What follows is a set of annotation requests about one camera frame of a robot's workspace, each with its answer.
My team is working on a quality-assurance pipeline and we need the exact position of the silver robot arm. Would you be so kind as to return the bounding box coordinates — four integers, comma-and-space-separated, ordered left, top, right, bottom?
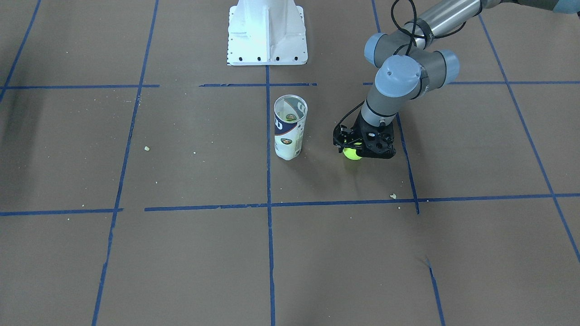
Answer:
332, 0, 501, 160

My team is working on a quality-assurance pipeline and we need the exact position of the yellow tennis ball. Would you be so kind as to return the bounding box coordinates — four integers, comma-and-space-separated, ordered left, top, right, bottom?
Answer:
342, 146, 362, 161

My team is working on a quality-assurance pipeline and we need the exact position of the clear tennis ball can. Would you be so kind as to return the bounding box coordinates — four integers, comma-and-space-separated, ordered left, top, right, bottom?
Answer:
273, 95, 307, 160

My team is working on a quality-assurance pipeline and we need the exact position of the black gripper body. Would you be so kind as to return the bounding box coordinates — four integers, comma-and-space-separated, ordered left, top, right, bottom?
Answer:
344, 111, 386, 146

